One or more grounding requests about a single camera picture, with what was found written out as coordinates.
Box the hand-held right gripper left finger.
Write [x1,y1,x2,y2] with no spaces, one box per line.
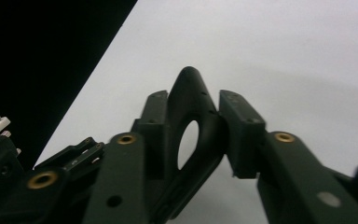
[131,90,171,180]

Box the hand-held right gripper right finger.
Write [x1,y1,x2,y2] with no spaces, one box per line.
[218,89,267,180]

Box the black phone case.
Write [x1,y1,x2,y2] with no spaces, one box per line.
[150,65,230,224]

